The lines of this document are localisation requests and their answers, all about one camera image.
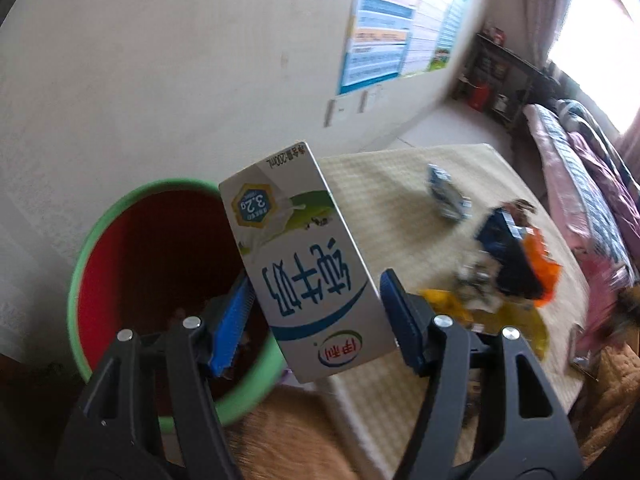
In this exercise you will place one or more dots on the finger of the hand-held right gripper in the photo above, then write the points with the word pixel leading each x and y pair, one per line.
pixel 492 232

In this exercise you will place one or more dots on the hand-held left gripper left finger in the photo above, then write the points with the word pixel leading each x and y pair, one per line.
pixel 232 330

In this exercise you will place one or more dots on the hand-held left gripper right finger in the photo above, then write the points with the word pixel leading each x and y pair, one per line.
pixel 402 325

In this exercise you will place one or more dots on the yellow plastic wrapper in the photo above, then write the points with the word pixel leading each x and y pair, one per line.
pixel 520 325

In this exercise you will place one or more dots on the white milk carton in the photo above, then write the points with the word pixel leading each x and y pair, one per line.
pixel 300 270

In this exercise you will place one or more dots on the red bin with green rim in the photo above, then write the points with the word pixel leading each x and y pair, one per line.
pixel 150 260

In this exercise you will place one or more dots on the crumpled clear wrapper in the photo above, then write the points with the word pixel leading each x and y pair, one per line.
pixel 475 280

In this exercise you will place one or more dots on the crumpled blue white carton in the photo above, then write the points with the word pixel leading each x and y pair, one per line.
pixel 445 192

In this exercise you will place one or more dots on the pink patterned quilt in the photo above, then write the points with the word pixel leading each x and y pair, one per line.
pixel 575 170

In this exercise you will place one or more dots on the beige checkered tablecloth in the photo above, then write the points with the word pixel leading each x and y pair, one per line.
pixel 390 200

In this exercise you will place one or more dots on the tan plush blanket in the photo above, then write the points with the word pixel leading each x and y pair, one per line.
pixel 290 435

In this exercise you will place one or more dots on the red container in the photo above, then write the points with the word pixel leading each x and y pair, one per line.
pixel 480 95

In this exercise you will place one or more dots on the brown plush blanket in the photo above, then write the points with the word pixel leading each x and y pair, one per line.
pixel 610 390

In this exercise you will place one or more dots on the black metal shelf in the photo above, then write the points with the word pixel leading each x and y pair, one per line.
pixel 510 55

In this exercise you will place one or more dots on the bright window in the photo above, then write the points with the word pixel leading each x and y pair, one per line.
pixel 600 60

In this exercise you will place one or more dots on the pink curtain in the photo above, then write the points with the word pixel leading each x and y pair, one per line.
pixel 545 5

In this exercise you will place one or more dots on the wall poster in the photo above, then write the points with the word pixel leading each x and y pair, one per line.
pixel 385 25

